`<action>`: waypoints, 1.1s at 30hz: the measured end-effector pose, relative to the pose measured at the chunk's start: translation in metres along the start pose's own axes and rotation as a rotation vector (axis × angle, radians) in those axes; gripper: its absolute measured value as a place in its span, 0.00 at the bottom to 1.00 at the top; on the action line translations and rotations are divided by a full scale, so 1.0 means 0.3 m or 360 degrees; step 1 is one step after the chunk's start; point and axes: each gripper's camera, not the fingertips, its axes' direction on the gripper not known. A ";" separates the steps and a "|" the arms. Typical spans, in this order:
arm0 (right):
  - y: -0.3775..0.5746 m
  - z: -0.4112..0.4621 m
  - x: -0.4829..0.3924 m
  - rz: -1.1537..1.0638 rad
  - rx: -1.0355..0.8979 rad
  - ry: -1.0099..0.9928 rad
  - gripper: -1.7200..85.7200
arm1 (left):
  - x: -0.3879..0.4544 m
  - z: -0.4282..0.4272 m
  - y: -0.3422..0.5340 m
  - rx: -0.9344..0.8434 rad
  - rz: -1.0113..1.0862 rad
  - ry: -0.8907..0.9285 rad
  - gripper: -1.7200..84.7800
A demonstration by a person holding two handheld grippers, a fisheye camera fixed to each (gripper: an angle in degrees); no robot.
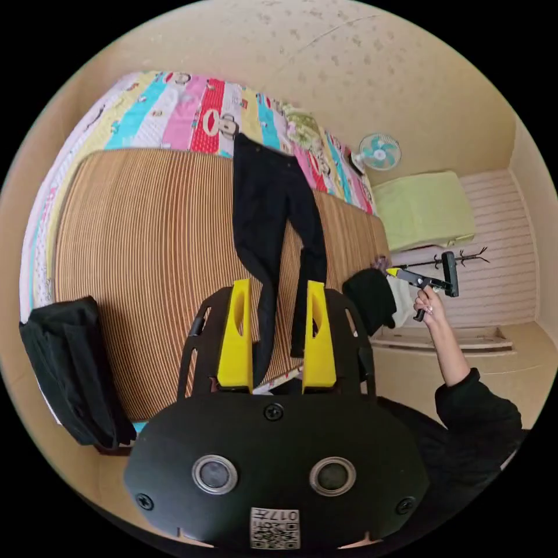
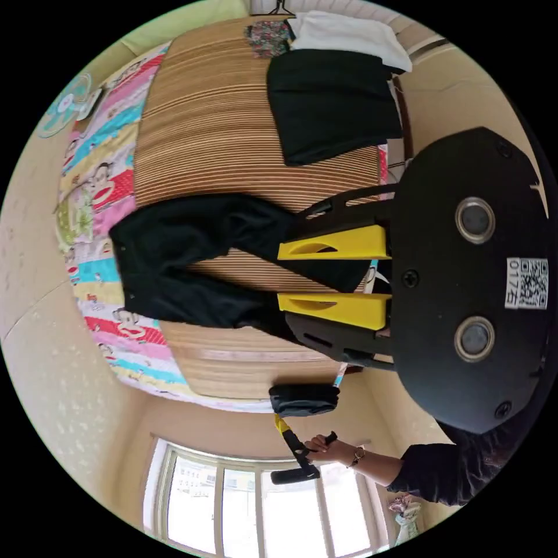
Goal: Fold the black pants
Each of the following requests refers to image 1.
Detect person's right forearm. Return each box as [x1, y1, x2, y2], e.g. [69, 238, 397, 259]
[425, 320, 523, 433]

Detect dark coat stand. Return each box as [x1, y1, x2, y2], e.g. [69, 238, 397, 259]
[399, 246, 490, 272]

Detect light green cloth cover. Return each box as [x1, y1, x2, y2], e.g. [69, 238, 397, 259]
[371, 170, 477, 253]

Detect white and teal fan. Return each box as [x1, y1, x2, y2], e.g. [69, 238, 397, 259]
[350, 133, 402, 176]

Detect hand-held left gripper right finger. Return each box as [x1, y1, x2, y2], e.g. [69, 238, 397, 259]
[301, 280, 337, 391]

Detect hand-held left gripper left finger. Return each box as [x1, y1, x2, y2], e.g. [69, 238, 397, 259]
[216, 278, 254, 389]

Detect bed with woven mat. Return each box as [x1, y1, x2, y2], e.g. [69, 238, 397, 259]
[19, 69, 392, 454]

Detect floral pillow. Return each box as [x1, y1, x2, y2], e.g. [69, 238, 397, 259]
[282, 104, 324, 147]

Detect black pants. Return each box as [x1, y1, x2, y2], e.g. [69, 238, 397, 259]
[231, 133, 328, 389]

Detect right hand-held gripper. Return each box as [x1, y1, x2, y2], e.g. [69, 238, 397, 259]
[385, 267, 452, 323]

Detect person's right hand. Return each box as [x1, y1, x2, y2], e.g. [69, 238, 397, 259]
[413, 285, 446, 328]

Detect pile of black and white clothes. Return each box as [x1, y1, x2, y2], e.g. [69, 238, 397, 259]
[342, 257, 415, 337]

